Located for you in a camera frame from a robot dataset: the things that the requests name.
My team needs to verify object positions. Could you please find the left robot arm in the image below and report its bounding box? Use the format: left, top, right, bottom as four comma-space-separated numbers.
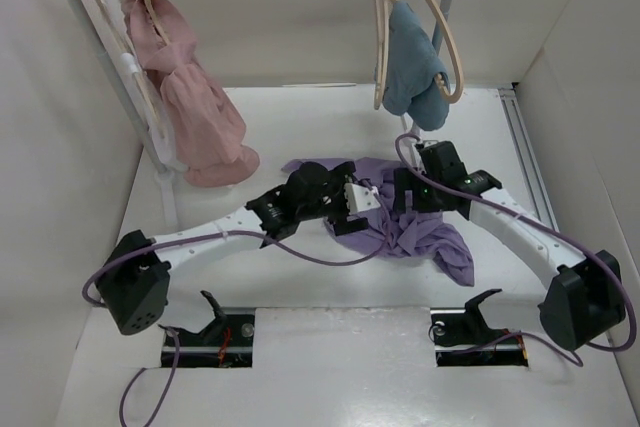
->
89, 161, 380, 336

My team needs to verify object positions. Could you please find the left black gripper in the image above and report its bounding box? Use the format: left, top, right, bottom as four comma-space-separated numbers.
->
297, 166, 368, 234

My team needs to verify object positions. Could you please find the aluminium rail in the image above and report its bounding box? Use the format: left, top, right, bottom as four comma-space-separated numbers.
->
498, 88, 558, 229

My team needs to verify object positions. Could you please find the purple t shirt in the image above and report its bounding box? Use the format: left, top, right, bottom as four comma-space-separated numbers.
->
281, 157, 475, 287

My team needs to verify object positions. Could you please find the pink dress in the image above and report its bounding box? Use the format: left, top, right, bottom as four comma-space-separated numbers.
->
122, 0, 260, 188

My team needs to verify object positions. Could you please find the blue garment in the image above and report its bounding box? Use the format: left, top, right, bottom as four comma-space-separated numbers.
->
382, 1, 449, 131

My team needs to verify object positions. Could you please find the empty wooden hanger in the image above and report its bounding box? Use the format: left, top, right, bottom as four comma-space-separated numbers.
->
373, 0, 389, 110

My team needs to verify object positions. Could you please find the leftmost wooden hanger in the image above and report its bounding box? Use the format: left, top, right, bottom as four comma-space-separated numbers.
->
72, 0, 169, 141

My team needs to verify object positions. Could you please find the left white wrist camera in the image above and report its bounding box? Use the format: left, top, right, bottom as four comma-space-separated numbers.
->
344, 183, 381, 215

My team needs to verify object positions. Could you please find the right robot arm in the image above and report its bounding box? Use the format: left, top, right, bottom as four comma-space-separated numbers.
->
394, 141, 638, 352

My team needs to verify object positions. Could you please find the wooden hanger under pink dress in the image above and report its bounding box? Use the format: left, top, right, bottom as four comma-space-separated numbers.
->
143, 0, 171, 46

